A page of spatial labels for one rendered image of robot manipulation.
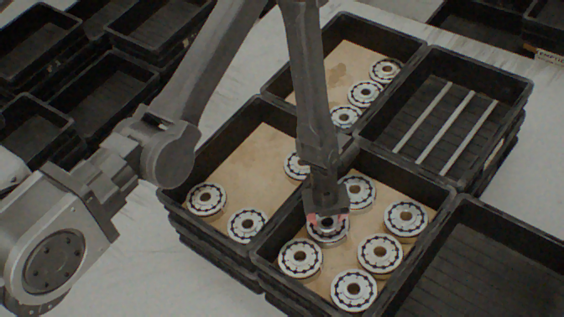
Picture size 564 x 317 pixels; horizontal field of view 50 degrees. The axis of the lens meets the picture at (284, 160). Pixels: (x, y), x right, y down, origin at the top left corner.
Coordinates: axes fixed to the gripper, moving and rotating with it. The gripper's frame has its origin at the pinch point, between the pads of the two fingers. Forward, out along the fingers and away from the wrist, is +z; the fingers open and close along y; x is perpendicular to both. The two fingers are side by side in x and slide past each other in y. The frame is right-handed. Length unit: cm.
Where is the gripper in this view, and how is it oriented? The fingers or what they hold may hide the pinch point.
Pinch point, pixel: (327, 220)
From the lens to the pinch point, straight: 142.9
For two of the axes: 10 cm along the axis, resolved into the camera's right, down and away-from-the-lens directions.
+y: -9.9, 1.5, 0.0
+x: 1.1, 7.5, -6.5
